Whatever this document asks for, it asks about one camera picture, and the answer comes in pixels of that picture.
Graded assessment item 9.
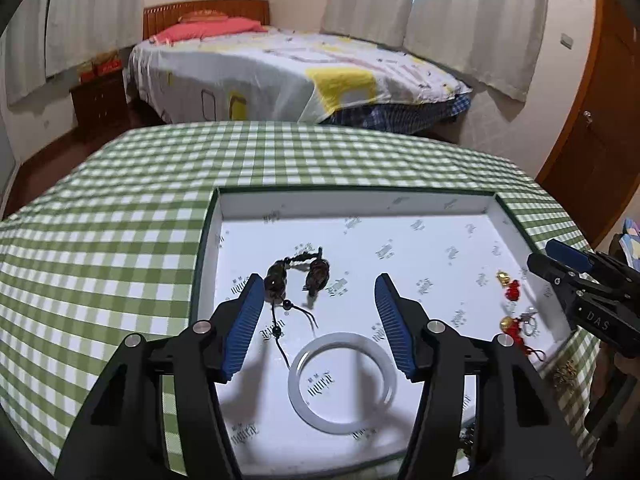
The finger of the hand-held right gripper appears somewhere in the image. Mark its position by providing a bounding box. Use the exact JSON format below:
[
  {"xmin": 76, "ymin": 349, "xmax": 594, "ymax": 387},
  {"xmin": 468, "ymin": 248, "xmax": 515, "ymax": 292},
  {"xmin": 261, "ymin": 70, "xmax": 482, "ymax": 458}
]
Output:
[
  {"xmin": 544, "ymin": 238, "xmax": 594, "ymax": 268},
  {"xmin": 527, "ymin": 252, "xmax": 581, "ymax": 291}
]

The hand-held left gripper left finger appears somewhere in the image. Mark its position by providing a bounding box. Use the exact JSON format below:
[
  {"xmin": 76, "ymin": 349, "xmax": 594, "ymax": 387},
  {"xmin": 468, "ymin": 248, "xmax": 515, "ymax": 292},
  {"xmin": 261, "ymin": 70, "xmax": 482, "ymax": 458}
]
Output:
[{"xmin": 55, "ymin": 272, "xmax": 266, "ymax": 480}]

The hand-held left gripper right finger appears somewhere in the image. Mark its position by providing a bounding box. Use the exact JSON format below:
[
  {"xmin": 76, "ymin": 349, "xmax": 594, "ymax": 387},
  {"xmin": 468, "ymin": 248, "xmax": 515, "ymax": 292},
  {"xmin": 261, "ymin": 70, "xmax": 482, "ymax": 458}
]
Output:
[{"xmin": 374, "ymin": 272, "xmax": 586, "ymax": 480}]

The red knot charm gold bell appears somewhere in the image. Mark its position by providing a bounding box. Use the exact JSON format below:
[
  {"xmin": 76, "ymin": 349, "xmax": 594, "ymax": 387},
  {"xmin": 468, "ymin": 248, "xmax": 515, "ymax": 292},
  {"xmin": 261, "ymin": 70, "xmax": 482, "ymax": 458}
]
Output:
[
  {"xmin": 496, "ymin": 270, "xmax": 522, "ymax": 304},
  {"xmin": 501, "ymin": 316, "xmax": 549, "ymax": 364}
]

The shallow white-lined box tray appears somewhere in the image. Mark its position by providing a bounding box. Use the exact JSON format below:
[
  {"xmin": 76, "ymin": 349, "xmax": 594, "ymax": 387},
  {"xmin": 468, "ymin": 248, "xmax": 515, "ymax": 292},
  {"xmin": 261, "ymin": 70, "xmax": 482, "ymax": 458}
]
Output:
[{"xmin": 187, "ymin": 186, "xmax": 576, "ymax": 480}]

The dark carved bead pendant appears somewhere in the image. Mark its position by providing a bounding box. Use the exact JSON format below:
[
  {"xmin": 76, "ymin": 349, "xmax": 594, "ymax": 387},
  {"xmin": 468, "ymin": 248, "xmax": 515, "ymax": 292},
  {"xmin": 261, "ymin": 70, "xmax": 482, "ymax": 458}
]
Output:
[{"xmin": 264, "ymin": 245, "xmax": 332, "ymax": 370}]

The white jade bangle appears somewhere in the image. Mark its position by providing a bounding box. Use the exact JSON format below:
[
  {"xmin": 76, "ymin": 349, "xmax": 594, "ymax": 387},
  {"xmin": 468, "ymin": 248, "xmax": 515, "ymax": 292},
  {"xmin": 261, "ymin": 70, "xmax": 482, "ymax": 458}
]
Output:
[{"xmin": 287, "ymin": 332, "xmax": 397, "ymax": 434}]

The blue patterned cloth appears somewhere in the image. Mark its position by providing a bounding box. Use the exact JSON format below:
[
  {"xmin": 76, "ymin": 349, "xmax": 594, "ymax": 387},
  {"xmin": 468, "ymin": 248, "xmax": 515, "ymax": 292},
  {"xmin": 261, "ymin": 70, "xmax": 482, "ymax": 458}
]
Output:
[{"xmin": 619, "ymin": 219, "xmax": 640, "ymax": 262}]

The brown wooden door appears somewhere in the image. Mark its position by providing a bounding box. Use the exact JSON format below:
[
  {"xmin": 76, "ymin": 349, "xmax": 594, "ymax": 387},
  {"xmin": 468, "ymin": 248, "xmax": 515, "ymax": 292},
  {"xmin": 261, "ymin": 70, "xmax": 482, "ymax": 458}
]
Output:
[{"xmin": 535, "ymin": 0, "xmax": 640, "ymax": 252}]

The green checked tablecloth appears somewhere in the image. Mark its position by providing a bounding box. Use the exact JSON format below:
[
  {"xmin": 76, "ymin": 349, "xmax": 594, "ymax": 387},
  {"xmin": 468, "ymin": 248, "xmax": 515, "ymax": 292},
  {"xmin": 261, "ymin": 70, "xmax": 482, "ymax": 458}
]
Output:
[{"xmin": 0, "ymin": 121, "xmax": 603, "ymax": 480}]

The blue plaid bed skirt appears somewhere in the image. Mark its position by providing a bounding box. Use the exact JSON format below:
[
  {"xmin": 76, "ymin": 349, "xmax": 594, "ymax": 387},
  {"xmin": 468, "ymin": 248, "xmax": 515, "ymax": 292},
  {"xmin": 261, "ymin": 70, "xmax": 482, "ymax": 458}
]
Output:
[{"xmin": 320, "ymin": 92, "xmax": 474, "ymax": 134}]

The white curtain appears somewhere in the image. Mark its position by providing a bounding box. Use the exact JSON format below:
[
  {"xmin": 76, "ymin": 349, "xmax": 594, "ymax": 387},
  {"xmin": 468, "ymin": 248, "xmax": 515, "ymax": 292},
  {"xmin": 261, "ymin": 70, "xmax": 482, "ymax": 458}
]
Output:
[
  {"xmin": 4, "ymin": 0, "xmax": 57, "ymax": 107},
  {"xmin": 320, "ymin": 0, "xmax": 424, "ymax": 54},
  {"xmin": 45, "ymin": 0, "xmax": 151, "ymax": 79},
  {"xmin": 403, "ymin": 0, "xmax": 551, "ymax": 104}
]

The white patterned bedsheet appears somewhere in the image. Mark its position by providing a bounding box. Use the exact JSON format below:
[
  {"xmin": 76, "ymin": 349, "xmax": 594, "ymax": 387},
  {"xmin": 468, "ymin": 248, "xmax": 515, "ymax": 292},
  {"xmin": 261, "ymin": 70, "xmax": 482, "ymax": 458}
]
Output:
[{"xmin": 127, "ymin": 25, "xmax": 473, "ymax": 126}]

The dark wooden nightstand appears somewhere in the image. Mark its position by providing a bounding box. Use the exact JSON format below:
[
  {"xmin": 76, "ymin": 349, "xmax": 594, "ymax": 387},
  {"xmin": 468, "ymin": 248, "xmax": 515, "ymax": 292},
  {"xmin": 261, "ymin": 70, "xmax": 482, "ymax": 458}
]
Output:
[{"xmin": 69, "ymin": 72, "xmax": 132, "ymax": 141}]

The glass sliding wardrobe door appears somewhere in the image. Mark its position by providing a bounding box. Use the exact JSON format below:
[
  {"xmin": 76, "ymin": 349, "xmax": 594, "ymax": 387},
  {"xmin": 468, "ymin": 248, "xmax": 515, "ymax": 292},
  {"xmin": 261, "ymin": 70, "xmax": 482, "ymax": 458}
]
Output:
[{"xmin": 0, "ymin": 110, "xmax": 19, "ymax": 202}]

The pink pillow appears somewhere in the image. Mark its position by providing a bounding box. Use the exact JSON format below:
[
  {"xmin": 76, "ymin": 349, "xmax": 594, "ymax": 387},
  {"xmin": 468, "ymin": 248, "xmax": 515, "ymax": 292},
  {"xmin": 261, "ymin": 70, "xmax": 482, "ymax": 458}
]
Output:
[{"xmin": 149, "ymin": 16, "xmax": 269, "ymax": 44}]

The red embroidered cushion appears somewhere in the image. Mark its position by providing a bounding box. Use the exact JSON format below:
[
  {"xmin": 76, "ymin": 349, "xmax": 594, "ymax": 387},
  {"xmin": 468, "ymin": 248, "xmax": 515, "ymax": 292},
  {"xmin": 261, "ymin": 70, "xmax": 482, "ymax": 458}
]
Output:
[{"xmin": 177, "ymin": 9, "xmax": 229, "ymax": 24}]

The wooden bed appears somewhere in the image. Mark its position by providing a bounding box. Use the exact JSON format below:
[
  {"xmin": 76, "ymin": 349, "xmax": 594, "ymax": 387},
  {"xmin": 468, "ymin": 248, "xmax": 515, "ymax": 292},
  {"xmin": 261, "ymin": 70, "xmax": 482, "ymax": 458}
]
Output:
[{"xmin": 127, "ymin": 0, "xmax": 474, "ymax": 134}]

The gold chain ornament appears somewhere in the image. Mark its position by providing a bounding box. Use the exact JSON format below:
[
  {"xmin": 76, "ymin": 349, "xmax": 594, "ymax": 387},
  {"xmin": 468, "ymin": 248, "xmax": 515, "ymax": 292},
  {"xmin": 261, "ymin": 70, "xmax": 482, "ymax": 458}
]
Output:
[{"xmin": 552, "ymin": 359, "xmax": 579, "ymax": 389}]

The dark red bead bracelet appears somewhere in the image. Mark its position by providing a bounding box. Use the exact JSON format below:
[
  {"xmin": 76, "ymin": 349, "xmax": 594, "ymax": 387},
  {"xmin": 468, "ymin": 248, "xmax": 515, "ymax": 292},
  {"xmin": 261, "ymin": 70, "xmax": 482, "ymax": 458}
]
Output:
[{"xmin": 457, "ymin": 425, "xmax": 479, "ymax": 463}]

